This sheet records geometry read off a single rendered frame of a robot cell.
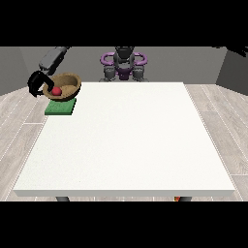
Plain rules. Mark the green square pad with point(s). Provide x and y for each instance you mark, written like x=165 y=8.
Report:
x=60 y=108

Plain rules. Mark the small red ball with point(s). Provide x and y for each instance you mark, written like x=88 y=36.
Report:
x=56 y=91

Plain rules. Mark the brown wooden bowl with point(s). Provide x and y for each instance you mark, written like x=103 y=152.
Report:
x=69 y=84

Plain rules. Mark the grey robot trunk purple rings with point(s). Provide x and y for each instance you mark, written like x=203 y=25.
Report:
x=123 y=68

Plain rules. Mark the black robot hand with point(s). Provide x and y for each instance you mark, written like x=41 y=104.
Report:
x=34 y=82
x=238 y=51

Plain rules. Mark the yellow cup with melon print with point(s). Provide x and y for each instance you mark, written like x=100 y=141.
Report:
x=177 y=199

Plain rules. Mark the dark table leg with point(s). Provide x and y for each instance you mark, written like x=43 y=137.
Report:
x=185 y=199
x=62 y=199

